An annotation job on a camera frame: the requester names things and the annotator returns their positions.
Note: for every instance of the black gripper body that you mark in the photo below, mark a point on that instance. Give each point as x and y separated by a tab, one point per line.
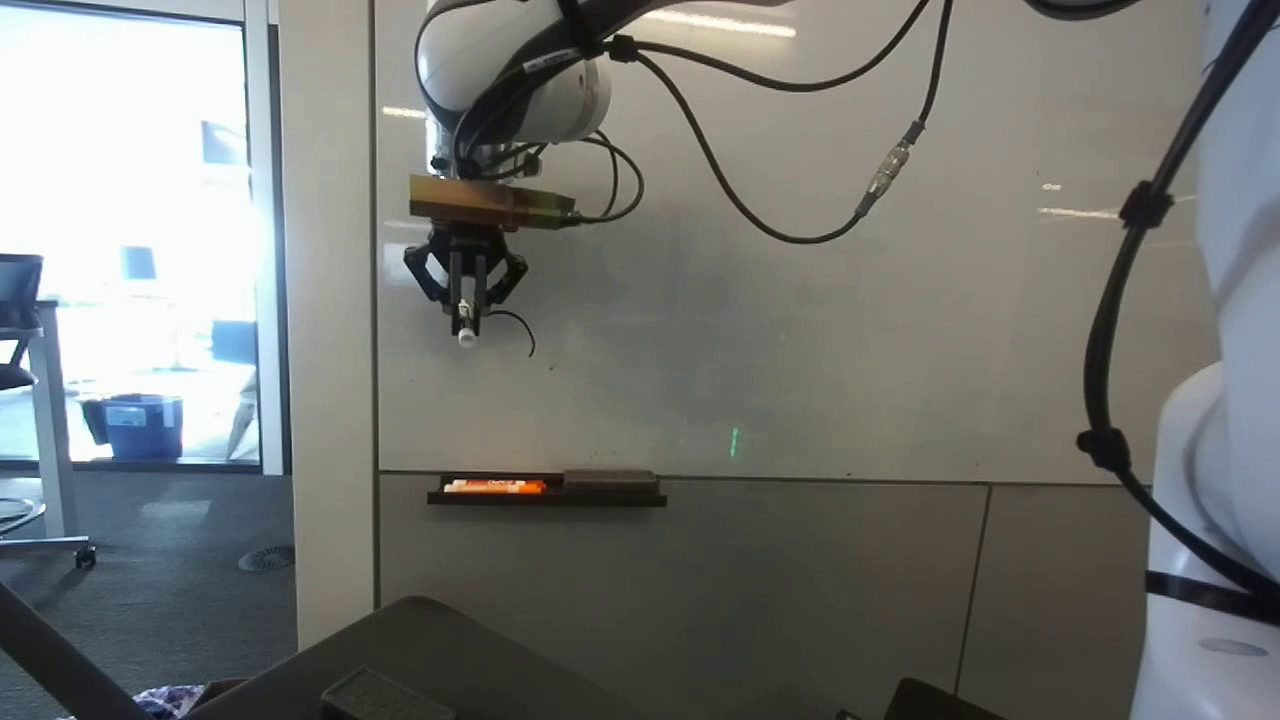
465	240

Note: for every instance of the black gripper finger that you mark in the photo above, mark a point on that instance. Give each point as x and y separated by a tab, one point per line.
429	274
507	279

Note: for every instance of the thin whiteboard marker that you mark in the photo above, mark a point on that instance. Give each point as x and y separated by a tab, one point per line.
465	327

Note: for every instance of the blue background chair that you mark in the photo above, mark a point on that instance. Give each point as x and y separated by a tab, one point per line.
237	354

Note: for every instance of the orange marker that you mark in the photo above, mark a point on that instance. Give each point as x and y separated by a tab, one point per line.
495	485

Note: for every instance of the black marker tray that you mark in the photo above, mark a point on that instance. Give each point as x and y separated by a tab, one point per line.
615	499

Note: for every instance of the blue storage bin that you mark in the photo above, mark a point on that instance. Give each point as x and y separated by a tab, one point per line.
132	428

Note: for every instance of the colourful patterned cloth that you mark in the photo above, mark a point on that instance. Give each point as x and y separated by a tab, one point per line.
165	701

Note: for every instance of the black plastic block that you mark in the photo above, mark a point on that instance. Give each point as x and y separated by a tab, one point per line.
943	701

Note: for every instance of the large wall whiteboard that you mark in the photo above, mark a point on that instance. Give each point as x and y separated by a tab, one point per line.
801	333

